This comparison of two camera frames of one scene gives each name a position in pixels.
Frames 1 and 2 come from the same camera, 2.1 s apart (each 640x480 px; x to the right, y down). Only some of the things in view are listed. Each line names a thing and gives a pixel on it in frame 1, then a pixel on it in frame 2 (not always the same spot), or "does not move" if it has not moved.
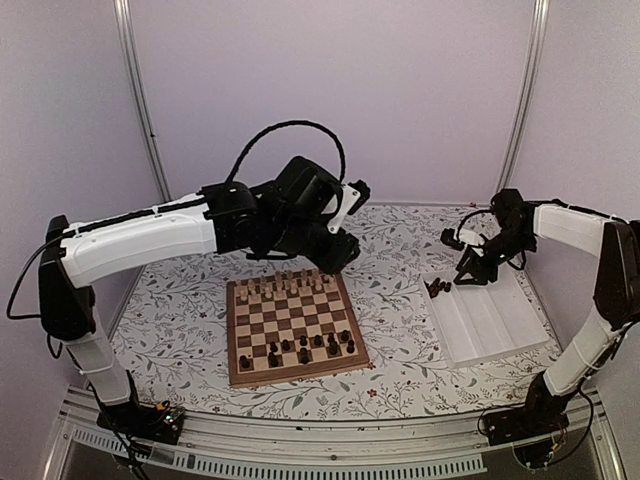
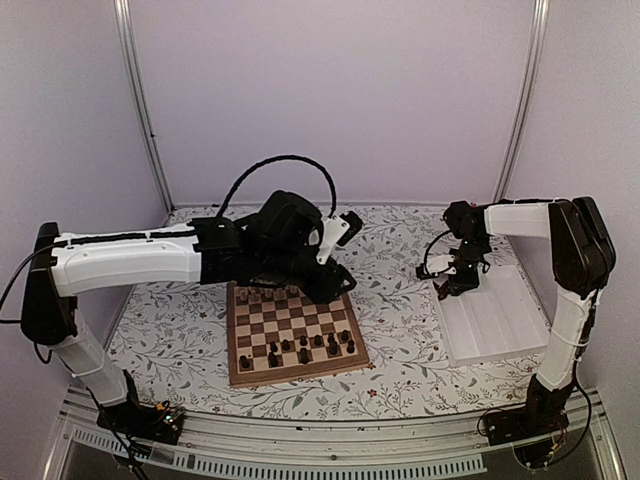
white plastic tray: (476, 322) does not move
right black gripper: (476, 267) → (468, 283)
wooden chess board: (291, 327) does not move
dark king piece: (304, 356) does not move
